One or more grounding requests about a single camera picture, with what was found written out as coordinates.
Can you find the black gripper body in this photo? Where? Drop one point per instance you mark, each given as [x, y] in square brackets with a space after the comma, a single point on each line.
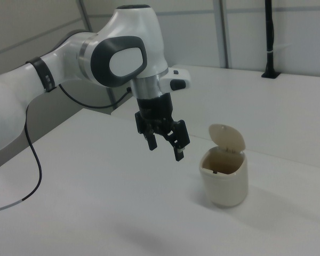
[154, 109]

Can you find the small white trash can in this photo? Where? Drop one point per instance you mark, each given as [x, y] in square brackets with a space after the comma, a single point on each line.
[225, 184]

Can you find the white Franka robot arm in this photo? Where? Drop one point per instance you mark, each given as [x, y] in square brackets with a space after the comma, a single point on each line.
[133, 32]

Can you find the black pole with base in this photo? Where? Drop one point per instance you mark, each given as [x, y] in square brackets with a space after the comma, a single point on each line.
[269, 32]

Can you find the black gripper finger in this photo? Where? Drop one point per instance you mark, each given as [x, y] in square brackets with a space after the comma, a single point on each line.
[179, 138]
[152, 142]

